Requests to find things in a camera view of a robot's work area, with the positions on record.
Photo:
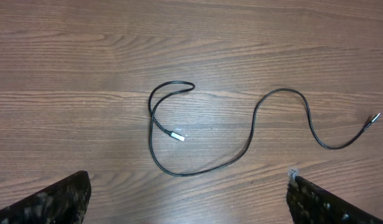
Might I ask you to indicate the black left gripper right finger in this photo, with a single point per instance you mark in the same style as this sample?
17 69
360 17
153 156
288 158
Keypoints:
308 203

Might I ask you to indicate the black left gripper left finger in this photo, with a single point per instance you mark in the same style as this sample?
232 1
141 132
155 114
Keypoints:
64 202

